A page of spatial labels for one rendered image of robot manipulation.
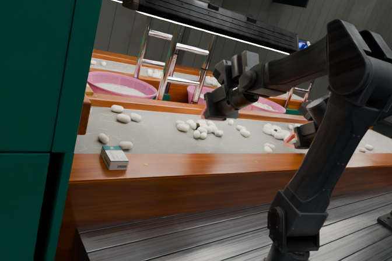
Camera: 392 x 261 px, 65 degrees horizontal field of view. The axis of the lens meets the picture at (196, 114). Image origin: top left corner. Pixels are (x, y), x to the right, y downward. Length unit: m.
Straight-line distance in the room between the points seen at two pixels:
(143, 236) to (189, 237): 0.09
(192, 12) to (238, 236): 0.56
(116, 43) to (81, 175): 2.66
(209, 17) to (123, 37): 2.34
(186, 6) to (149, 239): 0.57
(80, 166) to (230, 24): 0.58
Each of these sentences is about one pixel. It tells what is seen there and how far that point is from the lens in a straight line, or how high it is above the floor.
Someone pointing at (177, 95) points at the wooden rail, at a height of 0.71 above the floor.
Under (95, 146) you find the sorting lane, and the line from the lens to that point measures 0.73.
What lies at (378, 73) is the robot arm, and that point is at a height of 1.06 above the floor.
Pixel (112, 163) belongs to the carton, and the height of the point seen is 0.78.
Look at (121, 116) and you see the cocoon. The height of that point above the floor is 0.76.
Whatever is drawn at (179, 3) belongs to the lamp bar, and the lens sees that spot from 0.85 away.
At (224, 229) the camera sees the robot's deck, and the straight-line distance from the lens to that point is 0.70.
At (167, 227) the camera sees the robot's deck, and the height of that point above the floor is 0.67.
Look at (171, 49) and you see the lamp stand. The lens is 1.06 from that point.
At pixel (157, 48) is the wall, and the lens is 3.36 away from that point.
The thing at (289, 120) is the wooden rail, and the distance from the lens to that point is 1.47.
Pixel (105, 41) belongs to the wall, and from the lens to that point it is 3.13.
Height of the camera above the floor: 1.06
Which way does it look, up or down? 17 degrees down
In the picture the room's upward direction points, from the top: 17 degrees clockwise
